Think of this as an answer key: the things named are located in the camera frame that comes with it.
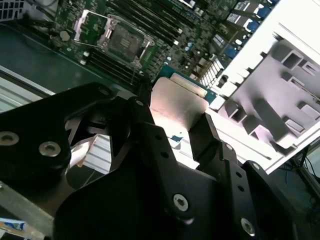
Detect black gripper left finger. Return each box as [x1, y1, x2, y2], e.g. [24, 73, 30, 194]
[0, 76, 198, 225]

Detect metal socket cover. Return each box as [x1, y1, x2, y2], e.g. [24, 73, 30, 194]
[73, 8, 111, 48]

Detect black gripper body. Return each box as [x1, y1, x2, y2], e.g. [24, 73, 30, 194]
[51, 129, 243, 240]

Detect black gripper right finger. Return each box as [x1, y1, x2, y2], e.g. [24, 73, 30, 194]
[187, 111, 302, 240]

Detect silver CPU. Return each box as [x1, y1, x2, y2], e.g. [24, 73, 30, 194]
[151, 64, 219, 143]

